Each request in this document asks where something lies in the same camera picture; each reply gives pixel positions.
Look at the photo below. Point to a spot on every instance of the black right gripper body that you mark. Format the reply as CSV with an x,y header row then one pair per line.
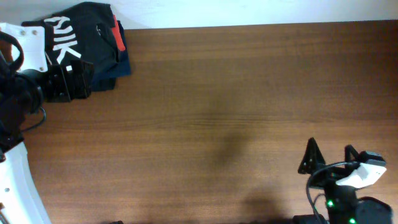
x,y
328,177

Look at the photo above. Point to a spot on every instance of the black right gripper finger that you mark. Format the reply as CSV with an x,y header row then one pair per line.
x,y
312,159
351,154

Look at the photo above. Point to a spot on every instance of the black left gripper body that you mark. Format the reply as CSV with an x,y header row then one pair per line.
x,y
61,92

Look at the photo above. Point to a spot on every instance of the dark green t-shirt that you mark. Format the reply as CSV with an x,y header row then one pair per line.
x,y
80,32

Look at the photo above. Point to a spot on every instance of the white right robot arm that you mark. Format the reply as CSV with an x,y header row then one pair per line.
x,y
343,206

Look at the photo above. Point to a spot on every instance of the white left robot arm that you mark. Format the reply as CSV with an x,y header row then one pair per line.
x,y
28,81

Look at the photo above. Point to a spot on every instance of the navy folded shirt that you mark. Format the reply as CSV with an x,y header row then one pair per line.
x,y
105,81

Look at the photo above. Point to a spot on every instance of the red folded shirt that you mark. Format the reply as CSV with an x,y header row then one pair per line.
x,y
117,35

